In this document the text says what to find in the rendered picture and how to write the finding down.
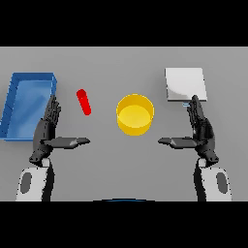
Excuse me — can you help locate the pale square measuring scale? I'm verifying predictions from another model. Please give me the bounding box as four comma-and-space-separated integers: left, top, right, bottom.
164, 67, 208, 104

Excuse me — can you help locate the yellow bowl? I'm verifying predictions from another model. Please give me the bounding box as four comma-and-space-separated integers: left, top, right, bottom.
115, 93, 156, 137

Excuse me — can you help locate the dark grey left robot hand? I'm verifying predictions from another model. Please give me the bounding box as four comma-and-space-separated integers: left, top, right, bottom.
28, 94, 91, 168

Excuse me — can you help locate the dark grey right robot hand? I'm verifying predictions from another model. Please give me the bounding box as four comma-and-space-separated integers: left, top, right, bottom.
157, 94, 220, 169

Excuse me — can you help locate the red beaker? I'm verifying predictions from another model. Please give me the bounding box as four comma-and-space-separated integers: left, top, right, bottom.
76, 88, 93, 116

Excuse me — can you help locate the blue tray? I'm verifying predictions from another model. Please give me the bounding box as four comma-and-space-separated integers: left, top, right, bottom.
0, 72, 59, 142

